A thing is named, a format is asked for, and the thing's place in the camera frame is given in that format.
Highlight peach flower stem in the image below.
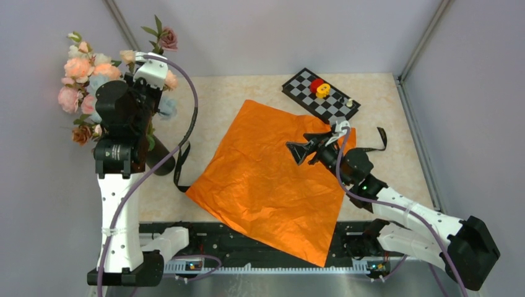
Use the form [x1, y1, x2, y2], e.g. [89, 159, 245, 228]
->
[63, 41, 123, 84]
[163, 70, 178, 91]

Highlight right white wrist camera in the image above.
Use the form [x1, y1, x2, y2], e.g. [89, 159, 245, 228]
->
[325, 120, 352, 147]

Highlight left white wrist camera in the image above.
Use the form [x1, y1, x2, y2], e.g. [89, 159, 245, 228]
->
[133, 51, 168, 89]

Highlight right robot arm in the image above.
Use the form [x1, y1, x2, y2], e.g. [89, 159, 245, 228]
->
[285, 128, 501, 291]

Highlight black cylindrical vase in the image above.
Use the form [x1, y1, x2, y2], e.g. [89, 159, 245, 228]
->
[146, 135, 176, 176]

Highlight red round toy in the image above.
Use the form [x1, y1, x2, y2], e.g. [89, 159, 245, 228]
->
[309, 78, 324, 93]

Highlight orange wrapping paper sheet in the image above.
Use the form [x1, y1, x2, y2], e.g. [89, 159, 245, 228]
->
[186, 100, 344, 267]

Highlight mauve bud flower stem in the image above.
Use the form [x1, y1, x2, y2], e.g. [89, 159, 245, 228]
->
[141, 15, 178, 55]

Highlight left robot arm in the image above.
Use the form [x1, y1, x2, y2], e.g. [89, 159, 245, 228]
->
[87, 75, 176, 287]

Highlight brown flower stem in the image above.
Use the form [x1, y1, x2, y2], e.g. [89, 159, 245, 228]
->
[71, 124, 103, 146]

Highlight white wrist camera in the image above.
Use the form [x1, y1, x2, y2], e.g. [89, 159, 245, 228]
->
[325, 120, 352, 147]
[133, 51, 168, 89]

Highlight yellow ring toy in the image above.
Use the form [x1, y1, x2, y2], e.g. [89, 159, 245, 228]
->
[315, 83, 331, 98]

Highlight pink and white flower stems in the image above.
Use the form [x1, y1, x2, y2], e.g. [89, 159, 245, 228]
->
[57, 32, 124, 118]

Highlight blue flower stem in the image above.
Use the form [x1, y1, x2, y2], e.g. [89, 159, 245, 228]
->
[80, 74, 176, 123]

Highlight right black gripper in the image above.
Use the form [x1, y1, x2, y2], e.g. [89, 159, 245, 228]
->
[287, 130, 352, 186]

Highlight black white chessboard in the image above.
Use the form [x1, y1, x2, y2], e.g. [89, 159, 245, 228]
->
[282, 68, 361, 124]

